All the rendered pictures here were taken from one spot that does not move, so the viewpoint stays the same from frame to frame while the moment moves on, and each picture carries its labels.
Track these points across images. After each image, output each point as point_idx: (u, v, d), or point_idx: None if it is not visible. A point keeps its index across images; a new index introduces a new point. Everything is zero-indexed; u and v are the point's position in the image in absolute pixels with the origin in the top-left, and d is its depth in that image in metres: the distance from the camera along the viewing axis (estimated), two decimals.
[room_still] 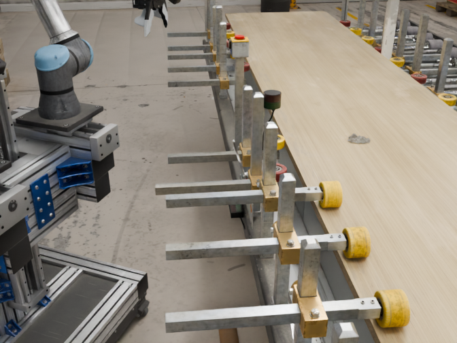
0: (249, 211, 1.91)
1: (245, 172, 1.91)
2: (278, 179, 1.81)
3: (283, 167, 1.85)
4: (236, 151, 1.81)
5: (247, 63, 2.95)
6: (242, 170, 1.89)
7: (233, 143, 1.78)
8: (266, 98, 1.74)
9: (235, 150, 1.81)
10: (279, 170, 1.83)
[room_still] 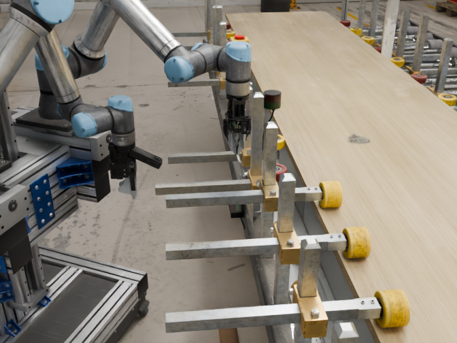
0: (249, 211, 1.91)
1: (245, 172, 1.91)
2: (278, 179, 1.81)
3: (283, 167, 1.85)
4: None
5: None
6: (242, 170, 1.89)
7: None
8: (266, 98, 1.74)
9: None
10: (279, 170, 1.83)
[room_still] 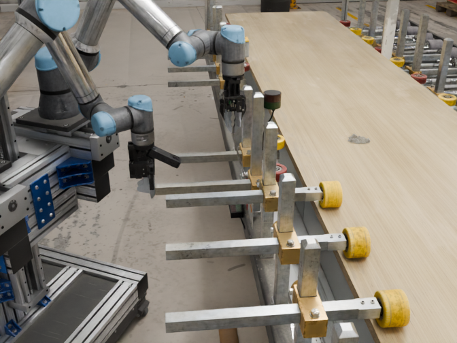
0: (249, 211, 1.91)
1: (245, 171, 1.92)
2: (278, 179, 1.81)
3: (283, 167, 1.85)
4: (234, 140, 1.87)
5: (247, 63, 2.95)
6: (241, 167, 1.90)
7: None
8: (266, 98, 1.74)
9: (233, 139, 1.87)
10: (279, 170, 1.83)
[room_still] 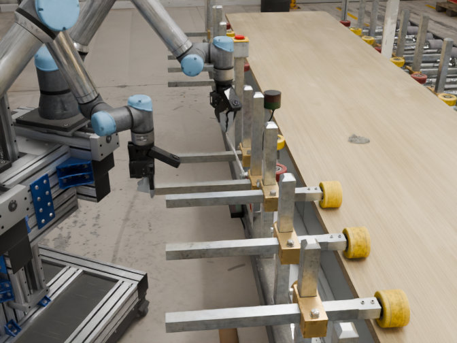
0: (249, 211, 1.91)
1: (244, 173, 1.93)
2: (278, 179, 1.81)
3: (283, 167, 1.85)
4: (231, 143, 1.97)
5: (247, 63, 2.95)
6: (241, 166, 1.93)
7: (227, 135, 1.99)
8: (266, 98, 1.74)
9: (230, 142, 1.98)
10: (279, 170, 1.83)
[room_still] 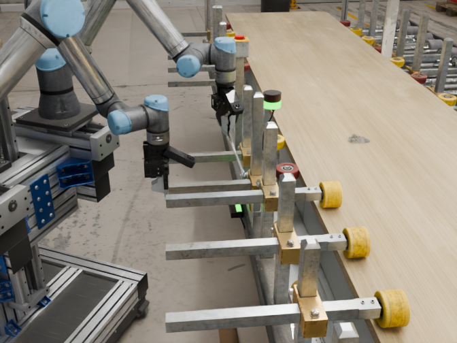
0: (249, 211, 1.91)
1: (244, 172, 1.93)
2: None
3: (295, 166, 1.85)
4: (231, 141, 1.96)
5: (247, 63, 2.95)
6: (241, 166, 1.93)
7: (227, 133, 1.98)
8: (266, 98, 1.74)
9: (230, 141, 1.97)
10: (292, 169, 1.83)
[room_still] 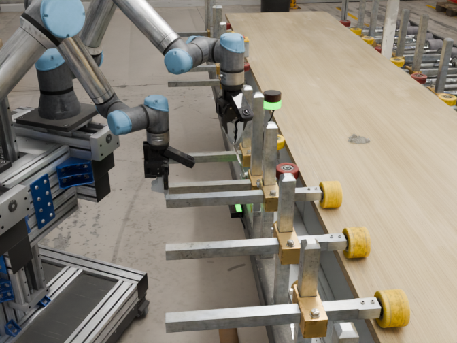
0: (249, 211, 1.91)
1: (245, 172, 1.91)
2: None
3: (295, 166, 1.85)
4: (237, 152, 1.81)
5: (247, 63, 2.95)
6: (242, 171, 1.89)
7: (233, 145, 1.78)
8: (266, 98, 1.74)
9: (236, 152, 1.81)
10: (292, 169, 1.83)
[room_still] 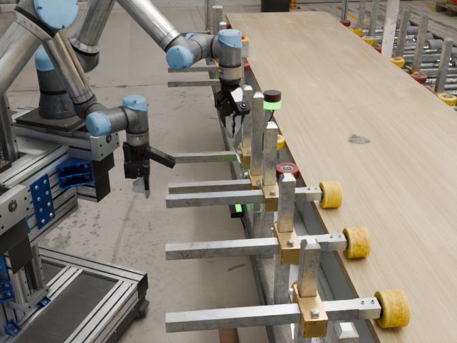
0: (249, 211, 1.91)
1: (245, 172, 1.91)
2: None
3: (295, 166, 1.85)
4: (237, 153, 1.81)
5: (247, 63, 2.95)
6: (242, 171, 1.89)
7: (233, 145, 1.78)
8: (266, 98, 1.74)
9: (236, 152, 1.81)
10: (292, 169, 1.83)
